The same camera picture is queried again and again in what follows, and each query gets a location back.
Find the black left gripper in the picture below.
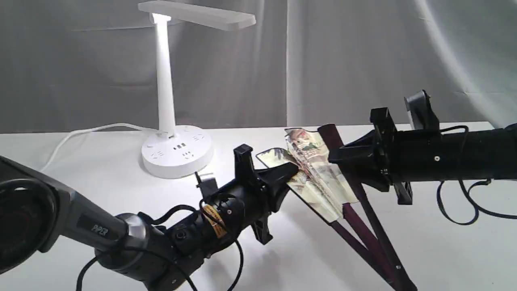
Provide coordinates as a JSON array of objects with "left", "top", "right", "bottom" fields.
[{"left": 198, "top": 144, "right": 299, "bottom": 245}]

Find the white power cable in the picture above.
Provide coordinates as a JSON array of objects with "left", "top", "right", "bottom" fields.
[{"left": 38, "top": 123, "right": 158, "bottom": 172}]

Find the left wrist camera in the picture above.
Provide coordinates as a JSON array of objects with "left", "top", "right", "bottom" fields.
[{"left": 194, "top": 172, "right": 219, "bottom": 201}]

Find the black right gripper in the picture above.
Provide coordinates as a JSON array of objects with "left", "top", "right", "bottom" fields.
[{"left": 328, "top": 108, "right": 413, "bottom": 206}]

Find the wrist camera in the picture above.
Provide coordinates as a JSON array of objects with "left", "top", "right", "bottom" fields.
[
  {"left": 194, "top": 172, "right": 219, "bottom": 201},
  {"left": 405, "top": 90, "right": 440, "bottom": 131}
]

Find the painted paper folding fan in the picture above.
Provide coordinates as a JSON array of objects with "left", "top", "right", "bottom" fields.
[{"left": 256, "top": 124, "right": 417, "bottom": 291}]

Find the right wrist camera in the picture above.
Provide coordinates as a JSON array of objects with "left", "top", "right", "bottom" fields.
[{"left": 405, "top": 90, "right": 440, "bottom": 131}]

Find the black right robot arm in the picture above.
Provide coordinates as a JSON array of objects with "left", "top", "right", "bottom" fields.
[{"left": 328, "top": 108, "right": 517, "bottom": 205}]

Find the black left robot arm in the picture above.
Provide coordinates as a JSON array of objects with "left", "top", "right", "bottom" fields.
[{"left": 1, "top": 144, "right": 298, "bottom": 291}]

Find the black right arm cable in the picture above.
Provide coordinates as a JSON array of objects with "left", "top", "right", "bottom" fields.
[{"left": 435, "top": 125, "right": 517, "bottom": 226}]

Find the white backdrop curtain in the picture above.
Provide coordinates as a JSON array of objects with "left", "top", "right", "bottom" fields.
[{"left": 0, "top": 0, "right": 517, "bottom": 134}]

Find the white desk lamp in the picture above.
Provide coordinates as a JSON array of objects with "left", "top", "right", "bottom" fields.
[{"left": 137, "top": 0, "right": 256, "bottom": 179}]

